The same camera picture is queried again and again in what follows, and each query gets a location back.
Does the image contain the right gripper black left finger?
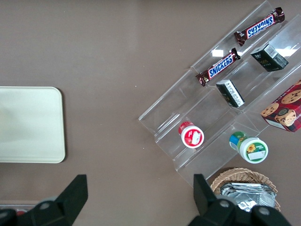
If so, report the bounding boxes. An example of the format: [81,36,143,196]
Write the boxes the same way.
[17,174,88,226]

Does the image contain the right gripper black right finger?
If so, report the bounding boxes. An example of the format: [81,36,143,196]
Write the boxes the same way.
[188,174,247,226]

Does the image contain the cream rectangular tray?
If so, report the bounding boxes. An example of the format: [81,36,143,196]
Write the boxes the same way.
[0,86,66,164]

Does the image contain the silver foil packets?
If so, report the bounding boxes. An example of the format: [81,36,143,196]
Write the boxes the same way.
[220,182,276,214]

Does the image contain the clear acrylic stepped stand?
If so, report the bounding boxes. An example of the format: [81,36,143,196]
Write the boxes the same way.
[191,0,301,132]
[138,67,263,188]

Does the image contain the light wicker basket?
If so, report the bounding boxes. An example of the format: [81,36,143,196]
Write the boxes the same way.
[210,167,281,212]

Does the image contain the red chocolate chip cookie box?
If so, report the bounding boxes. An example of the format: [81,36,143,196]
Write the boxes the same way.
[260,79,301,134]

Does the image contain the red lid yogurt cup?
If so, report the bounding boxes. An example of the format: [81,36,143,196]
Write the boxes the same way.
[178,121,205,149]

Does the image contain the clear acrylic bottle rack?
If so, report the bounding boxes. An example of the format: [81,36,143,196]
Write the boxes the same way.
[0,199,40,216]

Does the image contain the dark green small box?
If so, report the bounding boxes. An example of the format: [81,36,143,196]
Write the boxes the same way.
[215,79,245,108]
[250,41,289,73]

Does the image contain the Snickers chocolate bar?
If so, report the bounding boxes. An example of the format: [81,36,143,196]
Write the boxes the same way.
[195,48,241,88]
[234,7,285,47]

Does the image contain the green lid sunflower cup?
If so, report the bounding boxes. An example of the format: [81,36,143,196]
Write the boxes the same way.
[229,131,269,164]

